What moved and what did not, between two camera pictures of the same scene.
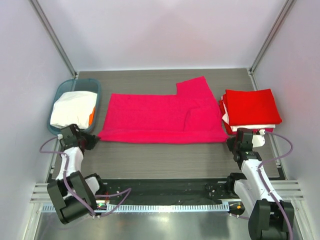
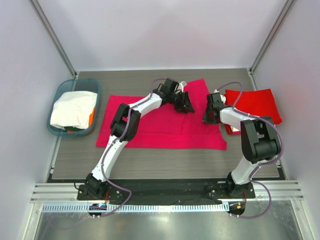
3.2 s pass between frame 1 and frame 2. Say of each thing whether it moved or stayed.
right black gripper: moved
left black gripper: moved
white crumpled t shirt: stayed
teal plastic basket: stayed
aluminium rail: stayed
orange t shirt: stayed
